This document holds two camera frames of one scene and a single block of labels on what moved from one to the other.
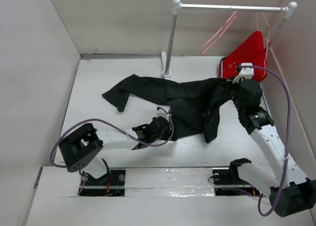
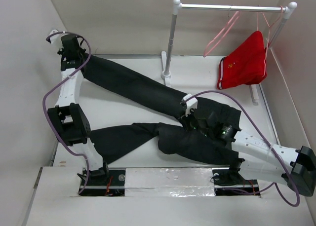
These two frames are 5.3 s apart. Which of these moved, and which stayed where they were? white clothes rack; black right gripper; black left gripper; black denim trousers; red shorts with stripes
Moved: black left gripper; black right gripper; black denim trousers
Stayed: red shorts with stripes; white clothes rack
